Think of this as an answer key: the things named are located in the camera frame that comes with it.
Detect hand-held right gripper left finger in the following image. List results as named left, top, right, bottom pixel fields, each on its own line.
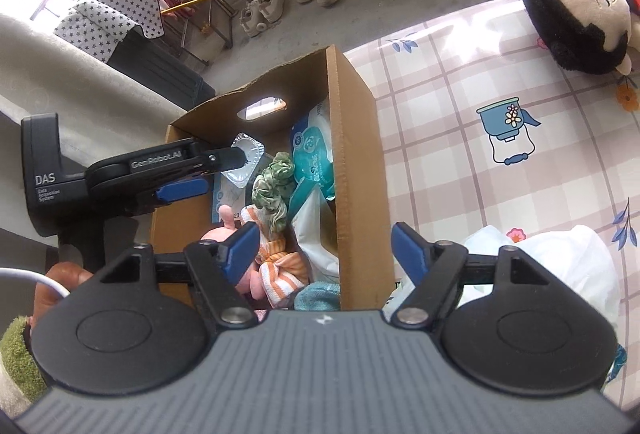
left=95, top=221, right=262, bottom=330

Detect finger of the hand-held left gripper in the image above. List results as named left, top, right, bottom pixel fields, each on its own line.
left=129, top=177, right=210, bottom=216
left=86, top=138, right=252, bottom=204

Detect teal checked towel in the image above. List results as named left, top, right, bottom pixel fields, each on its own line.
left=292, top=281, right=342, bottom=311

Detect person's left forearm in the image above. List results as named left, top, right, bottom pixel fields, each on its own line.
left=0, top=315, right=48, bottom=402

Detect white dotted cloth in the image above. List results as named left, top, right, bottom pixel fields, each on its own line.
left=52, top=0, right=166, bottom=64

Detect small plastic cup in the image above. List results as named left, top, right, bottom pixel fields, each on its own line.
left=221, top=132, right=265, bottom=189

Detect white cotton swab packet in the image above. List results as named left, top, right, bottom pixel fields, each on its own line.
left=291, top=186, right=342, bottom=286

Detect black storage bin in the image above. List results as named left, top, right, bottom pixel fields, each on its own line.
left=107, top=26, right=217, bottom=111

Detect person's left hand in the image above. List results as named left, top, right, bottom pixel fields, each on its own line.
left=32, top=263, right=96, bottom=322

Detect teal wipes packet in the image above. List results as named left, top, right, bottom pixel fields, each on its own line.
left=289, top=104, right=337, bottom=220

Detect white cable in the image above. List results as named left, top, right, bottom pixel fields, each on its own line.
left=0, top=266, right=71, bottom=300

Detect orange striped cloth toy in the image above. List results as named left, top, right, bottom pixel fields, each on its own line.
left=240, top=206, right=311, bottom=305

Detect yellow stick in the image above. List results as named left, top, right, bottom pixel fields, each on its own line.
left=161, top=0, right=238, bottom=13

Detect pink round plush toy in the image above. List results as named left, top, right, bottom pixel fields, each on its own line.
left=200, top=205, right=266, bottom=302

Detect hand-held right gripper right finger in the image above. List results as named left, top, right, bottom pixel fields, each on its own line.
left=390, top=221, right=559, bottom=330

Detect blue and white carton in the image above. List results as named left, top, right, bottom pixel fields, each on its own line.
left=211, top=174, right=246, bottom=217

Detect green scrunchie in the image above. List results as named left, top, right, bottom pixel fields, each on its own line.
left=251, top=151, right=296, bottom=235

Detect white plastic bag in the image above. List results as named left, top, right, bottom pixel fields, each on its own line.
left=382, top=224, right=628, bottom=385

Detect cardboard box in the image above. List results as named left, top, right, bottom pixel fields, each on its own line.
left=150, top=45, right=396, bottom=312

